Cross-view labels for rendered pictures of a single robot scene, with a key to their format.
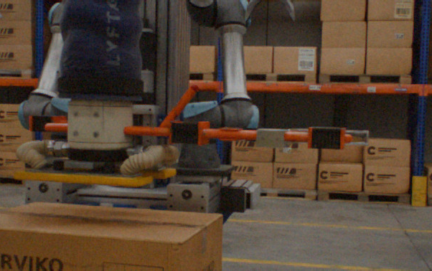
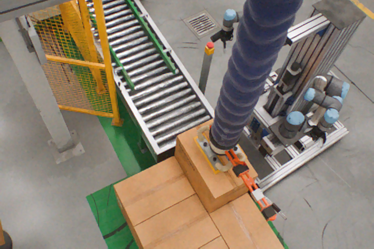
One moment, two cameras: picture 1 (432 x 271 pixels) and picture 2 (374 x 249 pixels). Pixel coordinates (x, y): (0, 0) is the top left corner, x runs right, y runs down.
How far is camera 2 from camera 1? 252 cm
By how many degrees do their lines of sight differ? 64
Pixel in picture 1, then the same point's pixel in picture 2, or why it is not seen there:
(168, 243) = (212, 195)
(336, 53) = not seen: outside the picture
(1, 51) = not seen: outside the picture
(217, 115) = (298, 127)
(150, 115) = (281, 99)
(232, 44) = not seen: hidden behind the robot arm
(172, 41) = (306, 79)
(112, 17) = (223, 135)
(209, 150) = (289, 133)
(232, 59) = (321, 110)
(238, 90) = (315, 123)
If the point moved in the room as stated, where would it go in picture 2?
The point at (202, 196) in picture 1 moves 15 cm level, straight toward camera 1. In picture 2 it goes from (270, 150) to (259, 162)
